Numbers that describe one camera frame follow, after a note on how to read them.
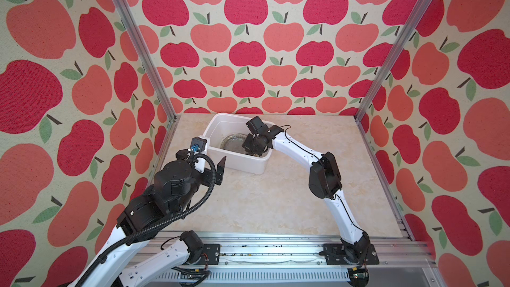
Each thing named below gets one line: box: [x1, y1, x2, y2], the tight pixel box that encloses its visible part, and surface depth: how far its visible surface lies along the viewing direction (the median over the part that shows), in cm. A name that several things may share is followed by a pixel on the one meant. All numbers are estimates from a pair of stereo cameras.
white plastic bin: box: [203, 112, 273, 175], surface depth 94 cm
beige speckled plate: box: [220, 132, 251, 155], surface depth 103 cm
